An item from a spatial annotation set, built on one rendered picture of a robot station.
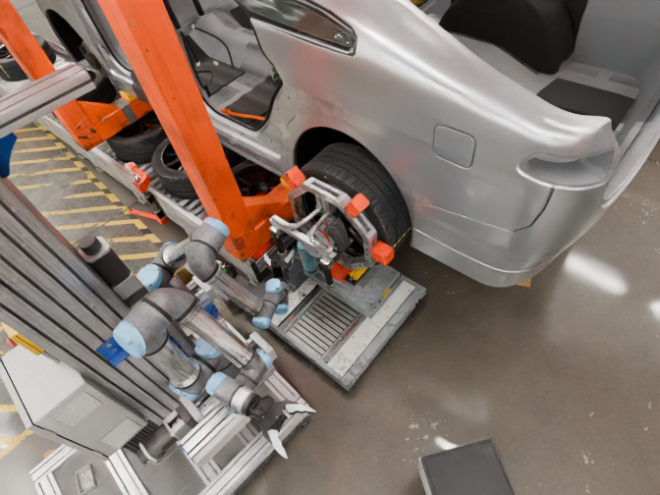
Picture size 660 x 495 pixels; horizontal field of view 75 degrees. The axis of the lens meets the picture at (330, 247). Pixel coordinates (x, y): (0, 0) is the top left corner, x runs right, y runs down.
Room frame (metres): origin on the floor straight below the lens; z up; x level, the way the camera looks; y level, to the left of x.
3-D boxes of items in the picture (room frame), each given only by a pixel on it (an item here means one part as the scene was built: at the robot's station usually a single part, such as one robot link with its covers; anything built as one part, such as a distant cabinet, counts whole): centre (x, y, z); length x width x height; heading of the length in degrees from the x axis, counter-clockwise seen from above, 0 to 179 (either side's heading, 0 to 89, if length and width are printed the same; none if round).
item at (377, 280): (1.58, -0.16, 0.32); 0.40 x 0.30 x 0.28; 41
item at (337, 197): (1.47, -0.03, 0.85); 0.54 x 0.07 x 0.54; 41
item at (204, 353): (0.83, 0.54, 0.98); 0.13 x 0.12 x 0.14; 140
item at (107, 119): (3.41, 1.51, 0.69); 0.52 x 0.17 x 0.35; 131
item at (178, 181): (2.86, 0.91, 0.39); 0.66 x 0.66 x 0.24
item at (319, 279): (1.61, -0.14, 0.13); 0.50 x 0.36 x 0.10; 41
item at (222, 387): (0.56, 0.42, 1.21); 0.11 x 0.08 x 0.09; 51
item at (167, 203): (2.70, 1.30, 0.28); 2.47 x 0.09 x 0.22; 41
